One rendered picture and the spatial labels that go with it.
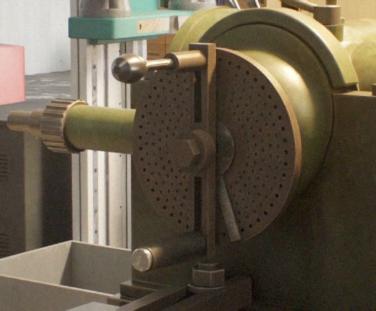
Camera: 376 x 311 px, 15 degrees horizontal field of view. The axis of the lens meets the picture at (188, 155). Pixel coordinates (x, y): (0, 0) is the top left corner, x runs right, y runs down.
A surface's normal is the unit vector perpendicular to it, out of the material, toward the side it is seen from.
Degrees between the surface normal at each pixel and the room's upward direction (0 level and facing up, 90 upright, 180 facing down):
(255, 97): 90
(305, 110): 73
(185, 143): 90
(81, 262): 90
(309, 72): 90
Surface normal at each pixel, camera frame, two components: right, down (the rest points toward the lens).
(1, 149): -0.50, 0.13
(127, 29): 0.86, 0.07
